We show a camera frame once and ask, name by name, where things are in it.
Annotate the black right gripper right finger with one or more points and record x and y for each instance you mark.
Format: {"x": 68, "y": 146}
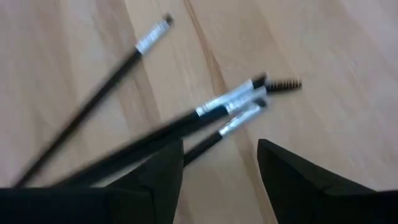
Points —
{"x": 311, "y": 202}

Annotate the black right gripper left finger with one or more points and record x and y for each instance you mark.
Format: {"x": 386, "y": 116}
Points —
{"x": 140, "y": 202}

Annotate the black makeup brush silver ferrule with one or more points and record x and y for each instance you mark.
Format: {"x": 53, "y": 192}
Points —
{"x": 152, "y": 36}
{"x": 239, "y": 120}
{"x": 224, "y": 99}

